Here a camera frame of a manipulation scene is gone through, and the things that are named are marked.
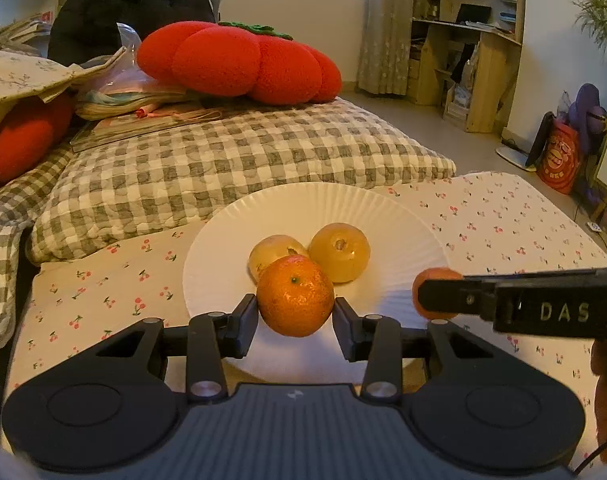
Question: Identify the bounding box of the beige floral curtain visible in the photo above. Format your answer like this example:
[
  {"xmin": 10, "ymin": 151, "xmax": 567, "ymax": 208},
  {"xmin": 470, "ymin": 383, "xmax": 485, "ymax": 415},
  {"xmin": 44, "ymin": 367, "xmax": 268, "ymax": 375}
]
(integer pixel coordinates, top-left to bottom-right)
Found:
[{"xmin": 356, "ymin": 0, "xmax": 435, "ymax": 97}]

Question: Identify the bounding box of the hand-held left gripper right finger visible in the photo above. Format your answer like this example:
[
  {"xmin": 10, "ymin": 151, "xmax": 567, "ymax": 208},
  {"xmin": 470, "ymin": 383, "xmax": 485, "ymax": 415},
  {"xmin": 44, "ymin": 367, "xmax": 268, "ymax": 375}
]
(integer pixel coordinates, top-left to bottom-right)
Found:
[{"xmin": 333, "ymin": 297, "xmax": 490, "ymax": 404}]

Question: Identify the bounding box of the grey checked cushion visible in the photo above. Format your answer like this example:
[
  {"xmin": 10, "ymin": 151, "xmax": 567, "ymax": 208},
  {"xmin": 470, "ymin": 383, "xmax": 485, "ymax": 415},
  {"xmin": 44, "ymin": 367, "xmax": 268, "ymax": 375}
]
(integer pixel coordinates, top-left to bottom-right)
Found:
[{"xmin": 26, "ymin": 97, "xmax": 458, "ymax": 266}]

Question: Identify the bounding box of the green white patterned pillow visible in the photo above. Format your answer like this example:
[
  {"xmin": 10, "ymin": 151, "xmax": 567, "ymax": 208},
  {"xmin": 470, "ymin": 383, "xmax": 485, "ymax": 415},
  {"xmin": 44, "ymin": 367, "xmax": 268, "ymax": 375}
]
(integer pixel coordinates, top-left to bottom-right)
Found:
[{"xmin": 0, "ymin": 46, "xmax": 130, "ymax": 137}]

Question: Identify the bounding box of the red shopping bag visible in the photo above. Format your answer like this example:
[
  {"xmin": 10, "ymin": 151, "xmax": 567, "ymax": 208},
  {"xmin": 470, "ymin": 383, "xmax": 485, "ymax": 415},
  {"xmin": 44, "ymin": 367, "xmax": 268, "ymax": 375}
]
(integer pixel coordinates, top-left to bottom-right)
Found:
[{"xmin": 535, "ymin": 120, "xmax": 582, "ymax": 196}]

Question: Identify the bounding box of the pale yellow round fruit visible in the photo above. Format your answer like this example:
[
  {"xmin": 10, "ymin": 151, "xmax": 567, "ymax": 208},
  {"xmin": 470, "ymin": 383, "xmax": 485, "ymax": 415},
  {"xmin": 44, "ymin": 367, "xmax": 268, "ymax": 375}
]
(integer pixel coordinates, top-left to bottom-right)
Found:
[
  {"xmin": 308, "ymin": 222, "xmax": 371, "ymax": 284},
  {"xmin": 248, "ymin": 234, "xmax": 311, "ymax": 283}
]

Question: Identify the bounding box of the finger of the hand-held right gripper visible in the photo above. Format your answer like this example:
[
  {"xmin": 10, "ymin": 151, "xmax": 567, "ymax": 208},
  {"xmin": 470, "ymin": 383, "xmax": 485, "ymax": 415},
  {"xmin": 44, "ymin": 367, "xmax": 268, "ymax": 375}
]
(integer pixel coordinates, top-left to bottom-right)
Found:
[{"xmin": 417, "ymin": 273, "xmax": 497, "ymax": 320}]

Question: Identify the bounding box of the large orange tangerine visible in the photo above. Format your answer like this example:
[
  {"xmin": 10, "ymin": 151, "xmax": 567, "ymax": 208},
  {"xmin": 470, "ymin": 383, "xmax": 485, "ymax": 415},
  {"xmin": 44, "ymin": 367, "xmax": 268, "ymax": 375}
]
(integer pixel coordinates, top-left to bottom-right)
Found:
[{"xmin": 256, "ymin": 254, "xmax": 335, "ymax": 338}]

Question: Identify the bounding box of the wooden desk with shelves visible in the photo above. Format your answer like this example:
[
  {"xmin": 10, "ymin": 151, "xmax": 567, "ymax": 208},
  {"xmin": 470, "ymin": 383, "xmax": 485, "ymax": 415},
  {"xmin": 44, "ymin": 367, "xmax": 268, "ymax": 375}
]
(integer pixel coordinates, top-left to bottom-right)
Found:
[{"xmin": 406, "ymin": 0, "xmax": 527, "ymax": 134}]

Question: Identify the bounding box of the stack of books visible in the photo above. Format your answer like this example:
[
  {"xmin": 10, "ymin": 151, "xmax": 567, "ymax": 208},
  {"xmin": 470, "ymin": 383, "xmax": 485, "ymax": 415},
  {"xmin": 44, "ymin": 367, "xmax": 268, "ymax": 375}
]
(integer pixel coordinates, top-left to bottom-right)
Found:
[{"xmin": 70, "ymin": 87, "xmax": 225, "ymax": 154}]

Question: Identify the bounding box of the purple plush toy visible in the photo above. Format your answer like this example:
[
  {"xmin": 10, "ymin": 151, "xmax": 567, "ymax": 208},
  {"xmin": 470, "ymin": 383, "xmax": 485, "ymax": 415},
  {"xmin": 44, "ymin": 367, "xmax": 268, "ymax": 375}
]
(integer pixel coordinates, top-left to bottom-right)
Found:
[{"xmin": 565, "ymin": 82, "xmax": 607, "ymax": 157}]

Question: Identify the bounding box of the white paper plate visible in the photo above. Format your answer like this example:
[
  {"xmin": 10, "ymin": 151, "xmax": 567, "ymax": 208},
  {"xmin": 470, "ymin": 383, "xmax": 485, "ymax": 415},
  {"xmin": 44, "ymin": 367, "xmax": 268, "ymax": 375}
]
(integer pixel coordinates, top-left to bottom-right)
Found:
[{"xmin": 182, "ymin": 182, "xmax": 447, "ymax": 387}]

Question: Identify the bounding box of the clear plastic bag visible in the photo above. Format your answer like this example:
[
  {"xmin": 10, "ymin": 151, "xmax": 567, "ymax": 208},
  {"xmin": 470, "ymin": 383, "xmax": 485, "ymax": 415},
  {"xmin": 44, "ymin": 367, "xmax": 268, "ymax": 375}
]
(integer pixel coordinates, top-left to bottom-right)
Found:
[{"xmin": 82, "ymin": 22, "xmax": 155, "ymax": 92}]

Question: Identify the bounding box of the small orange tangerine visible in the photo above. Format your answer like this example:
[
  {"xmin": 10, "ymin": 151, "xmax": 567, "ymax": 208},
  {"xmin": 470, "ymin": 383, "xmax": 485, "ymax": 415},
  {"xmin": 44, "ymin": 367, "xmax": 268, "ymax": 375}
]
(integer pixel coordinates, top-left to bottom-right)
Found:
[{"xmin": 412, "ymin": 267, "xmax": 465, "ymax": 321}]

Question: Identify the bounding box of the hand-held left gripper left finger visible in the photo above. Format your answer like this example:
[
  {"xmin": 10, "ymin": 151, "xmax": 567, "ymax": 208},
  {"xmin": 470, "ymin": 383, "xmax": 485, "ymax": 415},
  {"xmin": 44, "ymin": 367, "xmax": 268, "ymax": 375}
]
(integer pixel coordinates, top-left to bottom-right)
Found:
[{"xmin": 91, "ymin": 293, "xmax": 259, "ymax": 405}]

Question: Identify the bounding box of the red tomato-shaped cushion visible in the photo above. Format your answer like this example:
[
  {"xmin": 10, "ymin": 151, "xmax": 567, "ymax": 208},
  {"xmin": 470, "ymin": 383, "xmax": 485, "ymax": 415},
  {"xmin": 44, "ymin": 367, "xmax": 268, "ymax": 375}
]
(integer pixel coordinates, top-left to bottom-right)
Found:
[
  {"xmin": 0, "ymin": 92, "xmax": 77, "ymax": 199},
  {"xmin": 136, "ymin": 20, "xmax": 343, "ymax": 106}
]

